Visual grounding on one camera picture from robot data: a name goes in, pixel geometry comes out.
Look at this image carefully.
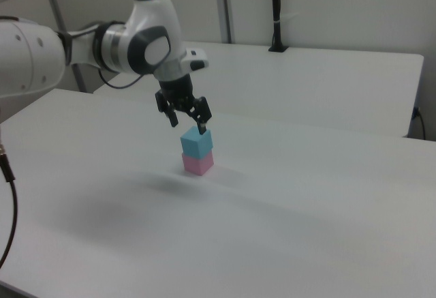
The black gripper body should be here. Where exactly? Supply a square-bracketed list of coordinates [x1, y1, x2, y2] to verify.
[157, 72, 198, 114]

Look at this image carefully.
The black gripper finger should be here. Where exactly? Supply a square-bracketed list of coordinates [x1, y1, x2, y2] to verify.
[186, 96, 213, 134]
[155, 91, 180, 128]

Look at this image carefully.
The blue foam cube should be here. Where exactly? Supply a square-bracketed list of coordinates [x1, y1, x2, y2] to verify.
[180, 125, 215, 160]

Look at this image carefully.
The pink foam cube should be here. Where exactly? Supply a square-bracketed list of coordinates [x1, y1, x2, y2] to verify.
[181, 150, 215, 177]

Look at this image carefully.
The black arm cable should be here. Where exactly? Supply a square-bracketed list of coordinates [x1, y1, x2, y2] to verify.
[96, 69, 143, 89]

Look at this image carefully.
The grey metal frame post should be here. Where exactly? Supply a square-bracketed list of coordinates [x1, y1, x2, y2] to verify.
[213, 0, 236, 44]

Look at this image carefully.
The black camera pole with base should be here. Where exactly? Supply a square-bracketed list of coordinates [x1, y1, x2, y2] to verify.
[268, 0, 290, 53]

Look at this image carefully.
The black cable with connector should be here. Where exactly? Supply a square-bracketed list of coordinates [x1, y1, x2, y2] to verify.
[0, 106, 18, 271]

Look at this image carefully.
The black cable at table edge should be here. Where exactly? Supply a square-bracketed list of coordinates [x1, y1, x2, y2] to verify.
[411, 106, 426, 140]

